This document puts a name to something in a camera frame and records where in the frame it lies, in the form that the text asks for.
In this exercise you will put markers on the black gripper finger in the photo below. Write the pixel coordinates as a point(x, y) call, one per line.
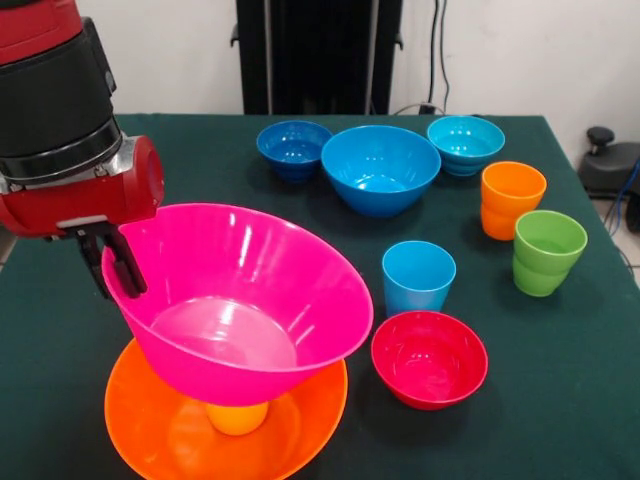
point(92, 262)
point(127, 270)

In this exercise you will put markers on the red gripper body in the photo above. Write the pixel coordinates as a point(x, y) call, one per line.
point(100, 200)

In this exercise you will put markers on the large magenta bowl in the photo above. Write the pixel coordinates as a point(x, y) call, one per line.
point(240, 280)

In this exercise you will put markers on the large orange bowl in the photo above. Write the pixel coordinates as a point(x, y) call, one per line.
point(150, 440)

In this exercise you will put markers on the yellow cup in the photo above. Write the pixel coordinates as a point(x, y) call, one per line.
point(237, 420)

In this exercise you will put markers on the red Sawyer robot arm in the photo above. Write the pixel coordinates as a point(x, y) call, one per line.
point(45, 90)

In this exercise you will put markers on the small dark blue bowl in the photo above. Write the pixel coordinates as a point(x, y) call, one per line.
point(295, 155)

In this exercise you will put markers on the black column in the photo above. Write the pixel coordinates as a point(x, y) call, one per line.
point(320, 50)

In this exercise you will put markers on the medium blue bowl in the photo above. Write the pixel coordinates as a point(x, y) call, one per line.
point(380, 165)

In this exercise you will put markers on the blue cup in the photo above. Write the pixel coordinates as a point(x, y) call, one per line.
point(417, 285)

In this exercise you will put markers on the small crimson bowl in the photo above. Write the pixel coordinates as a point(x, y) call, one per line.
point(430, 370)

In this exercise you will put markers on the small light blue bowl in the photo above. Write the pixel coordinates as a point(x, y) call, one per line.
point(465, 145)

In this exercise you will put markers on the orange cup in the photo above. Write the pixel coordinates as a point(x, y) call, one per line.
point(505, 210)

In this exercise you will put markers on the dark green table cloth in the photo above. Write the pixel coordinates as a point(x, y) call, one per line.
point(500, 400)

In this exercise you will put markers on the green cup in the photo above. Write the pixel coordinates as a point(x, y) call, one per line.
point(545, 270)

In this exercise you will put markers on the black stand base with knob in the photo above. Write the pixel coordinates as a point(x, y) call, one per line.
point(610, 170)

